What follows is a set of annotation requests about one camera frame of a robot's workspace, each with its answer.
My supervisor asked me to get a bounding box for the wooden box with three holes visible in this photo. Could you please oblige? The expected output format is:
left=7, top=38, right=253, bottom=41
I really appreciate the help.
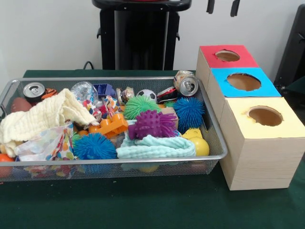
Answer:
left=195, top=44, right=305, bottom=191

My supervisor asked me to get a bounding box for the clear mesh bin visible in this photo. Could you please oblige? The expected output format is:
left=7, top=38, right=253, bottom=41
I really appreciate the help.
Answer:
left=0, top=76, right=228, bottom=183

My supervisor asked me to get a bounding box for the black stand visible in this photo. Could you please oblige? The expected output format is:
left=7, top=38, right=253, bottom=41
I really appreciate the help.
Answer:
left=274, top=3, right=305, bottom=89

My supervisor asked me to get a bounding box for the crushed drink can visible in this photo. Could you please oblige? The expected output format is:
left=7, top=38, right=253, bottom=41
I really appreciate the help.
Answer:
left=173, top=70, right=200, bottom=97

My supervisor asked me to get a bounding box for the dark green table cloth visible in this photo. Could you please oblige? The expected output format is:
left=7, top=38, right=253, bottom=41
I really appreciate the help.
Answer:
left=0, top=69, right=305, bottom=229
left=285, top=76, right=305, bottom=93

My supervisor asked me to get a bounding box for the small soccer ball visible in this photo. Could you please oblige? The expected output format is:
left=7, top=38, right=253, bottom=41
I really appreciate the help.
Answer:
left=136, top=89, right=158, bottom=104

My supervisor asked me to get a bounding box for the blue spiky ball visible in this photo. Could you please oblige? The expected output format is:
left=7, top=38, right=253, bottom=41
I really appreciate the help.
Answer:
left=72, top=133, right=117, bottom=160
left=173, top=96, right=206, bottom=134

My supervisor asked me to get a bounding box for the green spiky ball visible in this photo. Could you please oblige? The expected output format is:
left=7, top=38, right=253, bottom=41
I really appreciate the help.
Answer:
left=123, top=95, right=163, bottom=121

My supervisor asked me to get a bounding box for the purple spiky ball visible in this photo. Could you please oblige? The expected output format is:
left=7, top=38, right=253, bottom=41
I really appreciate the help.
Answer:
left=128, top=109, right=179, bottom=140

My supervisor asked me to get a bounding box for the yellow ball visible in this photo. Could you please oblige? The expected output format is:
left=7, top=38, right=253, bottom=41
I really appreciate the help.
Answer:
left=189, top=137, right=210, bottom=157

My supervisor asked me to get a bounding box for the mint green cloth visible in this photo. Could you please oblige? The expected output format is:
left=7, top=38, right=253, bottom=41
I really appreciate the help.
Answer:
left=116, top=134, right=196, bottom=159

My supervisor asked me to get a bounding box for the orange plastic toy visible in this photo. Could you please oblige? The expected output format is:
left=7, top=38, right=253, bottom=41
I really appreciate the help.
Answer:
left=88, top=112, right=129, bottom=139

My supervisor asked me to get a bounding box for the cream cloth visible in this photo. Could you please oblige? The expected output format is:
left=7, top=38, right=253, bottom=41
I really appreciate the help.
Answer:
left=0, top=88, right=100, bottom=158

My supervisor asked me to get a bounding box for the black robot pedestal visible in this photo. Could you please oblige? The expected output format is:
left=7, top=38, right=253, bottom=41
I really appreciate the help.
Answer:
left=91, top=0, right=193, bottom=71

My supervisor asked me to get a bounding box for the black cable loop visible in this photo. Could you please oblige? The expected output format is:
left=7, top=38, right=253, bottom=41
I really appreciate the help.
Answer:
left=83, top=61, right=103, bottom=70

